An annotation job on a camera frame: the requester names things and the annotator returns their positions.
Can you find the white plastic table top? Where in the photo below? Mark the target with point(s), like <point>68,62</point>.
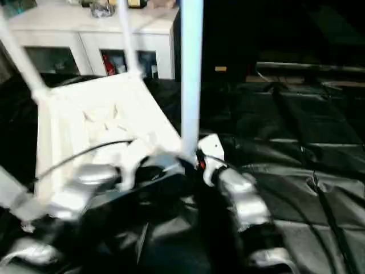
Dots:
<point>85,114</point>

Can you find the white plastic table leg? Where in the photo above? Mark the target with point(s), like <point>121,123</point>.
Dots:
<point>129,37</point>
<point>22,57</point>
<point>191,71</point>
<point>14,197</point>

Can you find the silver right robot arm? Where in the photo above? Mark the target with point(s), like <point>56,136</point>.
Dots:
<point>251,202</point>

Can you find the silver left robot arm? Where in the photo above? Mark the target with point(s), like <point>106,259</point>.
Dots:
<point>82,182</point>

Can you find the black mat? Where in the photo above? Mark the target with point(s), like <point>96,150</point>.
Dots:
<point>299,128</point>

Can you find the red bottle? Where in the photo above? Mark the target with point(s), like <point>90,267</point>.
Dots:
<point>108,64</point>

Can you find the black cabinet with gold label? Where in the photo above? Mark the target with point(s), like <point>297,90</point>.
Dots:
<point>228,34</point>

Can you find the dark metal bar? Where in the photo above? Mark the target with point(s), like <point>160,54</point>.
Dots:
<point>313,66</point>

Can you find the dark ornament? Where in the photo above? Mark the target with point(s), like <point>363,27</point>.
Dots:
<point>102,11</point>

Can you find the white sideboard cabinet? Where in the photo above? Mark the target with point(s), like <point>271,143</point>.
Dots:
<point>57,31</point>

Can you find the grey brown curtain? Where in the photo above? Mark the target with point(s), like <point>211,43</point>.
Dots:
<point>4,68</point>

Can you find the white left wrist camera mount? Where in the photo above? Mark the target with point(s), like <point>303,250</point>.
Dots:
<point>131,168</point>

